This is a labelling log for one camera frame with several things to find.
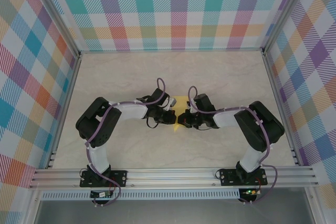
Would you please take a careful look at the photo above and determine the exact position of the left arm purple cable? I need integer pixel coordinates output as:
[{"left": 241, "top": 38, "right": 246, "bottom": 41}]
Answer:
[{"left": 85, "top": 78, "right": 169, "bottom": 208}]

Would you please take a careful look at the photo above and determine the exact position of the long aluminium base rail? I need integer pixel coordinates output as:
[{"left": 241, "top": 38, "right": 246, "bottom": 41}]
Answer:
[{"left": 28, "top": 165, "right": 320, "bottom": 189}]

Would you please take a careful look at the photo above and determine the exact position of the grey metal panel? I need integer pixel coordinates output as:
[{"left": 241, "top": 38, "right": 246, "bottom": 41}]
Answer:
[{"left": 34, "top": 199, "right": 316, "bottom": 224}]

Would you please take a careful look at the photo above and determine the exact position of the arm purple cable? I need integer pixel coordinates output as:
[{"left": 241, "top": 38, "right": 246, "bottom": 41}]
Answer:
[
  {"left": 187, "top": 85, "right": 279, "bottom": 206},
  {"left": 85, "top": 78, "right": 169, "bottom": 208}
]

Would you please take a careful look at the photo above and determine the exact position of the perforated white cable duct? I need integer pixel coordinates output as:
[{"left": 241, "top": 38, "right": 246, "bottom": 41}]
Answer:
[{"left": 41, "top": 188, "right": 241, "bottom": 200}]

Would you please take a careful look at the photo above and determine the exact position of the aluminium frame post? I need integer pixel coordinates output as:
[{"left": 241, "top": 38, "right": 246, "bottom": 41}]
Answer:
[
  {"left": 261, "top": 0, "right": 313, "bottom": 56},
  {"left": 27, "top": 0, "right": 82, "bottom": 58}
]

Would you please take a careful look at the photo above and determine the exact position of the aluminium frame leg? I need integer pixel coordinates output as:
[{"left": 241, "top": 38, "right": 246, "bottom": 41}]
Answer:
[
  {"left": 304, "top": 187, "right": 325, "bottom": 224},
  {"left": 25, "top": 189, "right": 43, "bottom": 224}
]

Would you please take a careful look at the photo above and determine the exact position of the yellow cloth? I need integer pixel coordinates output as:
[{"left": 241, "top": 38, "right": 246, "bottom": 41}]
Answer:
[{"left": 172, "top": 95, "right": 190, "bottom": 132}]

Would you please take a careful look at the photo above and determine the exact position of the left gripper thin black cable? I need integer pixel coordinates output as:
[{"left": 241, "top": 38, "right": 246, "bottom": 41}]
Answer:
[{"left": 145, "top": 117, "right": 161, "bottom": 131}]

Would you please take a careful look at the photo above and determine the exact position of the aluminium side rail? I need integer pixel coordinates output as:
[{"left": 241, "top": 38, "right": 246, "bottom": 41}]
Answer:
[
  {"left": 262, "top": 50, "right": 301, "bottom": 167},
  {"left": 46, "top": 53, "right": 82, "bottom": 169}
]

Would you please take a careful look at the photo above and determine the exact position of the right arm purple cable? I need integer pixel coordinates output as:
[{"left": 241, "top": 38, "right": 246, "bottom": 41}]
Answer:
[{"left": 187, "top": 85, "right": 279, "bottom": 206}]

